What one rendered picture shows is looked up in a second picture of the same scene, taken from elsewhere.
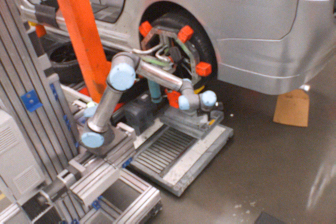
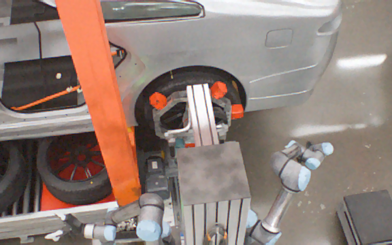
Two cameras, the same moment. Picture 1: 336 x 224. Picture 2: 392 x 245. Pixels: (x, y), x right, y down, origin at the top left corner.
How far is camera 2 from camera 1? 2.40 m
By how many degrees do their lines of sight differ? 40
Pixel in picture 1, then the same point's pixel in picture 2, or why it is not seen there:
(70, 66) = (10, 185)
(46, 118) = not seen: outside the picture
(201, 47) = (230, 93)
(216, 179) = (263, 194)
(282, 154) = (286, 137)
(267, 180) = not seen: hidden behind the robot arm
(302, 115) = not seen: hidden behind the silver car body
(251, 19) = (290, 57)
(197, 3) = (231, 59)
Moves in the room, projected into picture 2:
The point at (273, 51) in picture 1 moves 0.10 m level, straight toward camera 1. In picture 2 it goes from (307, 74) to (317, 84)
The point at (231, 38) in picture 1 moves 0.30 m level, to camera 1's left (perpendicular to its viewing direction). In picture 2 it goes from (266, 76) to (241, 105)
